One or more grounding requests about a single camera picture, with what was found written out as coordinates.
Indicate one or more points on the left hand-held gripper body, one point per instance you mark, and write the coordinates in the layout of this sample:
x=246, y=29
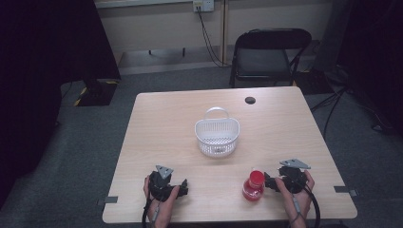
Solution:
x=160, y=186

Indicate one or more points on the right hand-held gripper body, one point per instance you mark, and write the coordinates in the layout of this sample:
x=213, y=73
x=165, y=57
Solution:
x=293, y=179

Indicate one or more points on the red plastic bottle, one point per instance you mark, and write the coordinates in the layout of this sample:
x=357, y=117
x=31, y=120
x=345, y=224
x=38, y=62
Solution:
x=253, y=190

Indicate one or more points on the white plastic basket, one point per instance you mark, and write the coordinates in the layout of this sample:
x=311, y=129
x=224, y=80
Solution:
x=217, y=133

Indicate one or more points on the person's left hand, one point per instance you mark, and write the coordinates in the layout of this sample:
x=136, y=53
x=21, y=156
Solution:
x=163, y=210

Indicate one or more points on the person's right hand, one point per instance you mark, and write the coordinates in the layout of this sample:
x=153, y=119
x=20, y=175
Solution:
x=299, y=205

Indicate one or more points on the grey tape strip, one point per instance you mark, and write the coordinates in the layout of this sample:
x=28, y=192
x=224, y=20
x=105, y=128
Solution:
x=109, y=200
x=345, y=190

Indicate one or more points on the black round table grommet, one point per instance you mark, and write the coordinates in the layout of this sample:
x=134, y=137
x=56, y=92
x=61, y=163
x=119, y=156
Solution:
x=250, y=100

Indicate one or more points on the black floor box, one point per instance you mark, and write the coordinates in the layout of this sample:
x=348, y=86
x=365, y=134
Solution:
x=312, y=82

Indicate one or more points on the black stand base yellow tape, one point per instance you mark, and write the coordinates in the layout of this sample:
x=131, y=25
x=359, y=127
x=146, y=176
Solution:
x=95, y=93

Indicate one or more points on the black folding chair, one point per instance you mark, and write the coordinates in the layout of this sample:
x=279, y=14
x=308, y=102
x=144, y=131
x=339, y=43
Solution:
x=266, y=60

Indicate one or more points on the black curtain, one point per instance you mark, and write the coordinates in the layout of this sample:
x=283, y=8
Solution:
x=374, y=57
x=38, y=79

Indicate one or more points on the beige wall conduit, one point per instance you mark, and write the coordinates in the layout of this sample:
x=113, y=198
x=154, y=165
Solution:
x=225, y=31

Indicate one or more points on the white wall outlet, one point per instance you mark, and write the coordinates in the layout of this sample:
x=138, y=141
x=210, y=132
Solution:
x=204, y=4

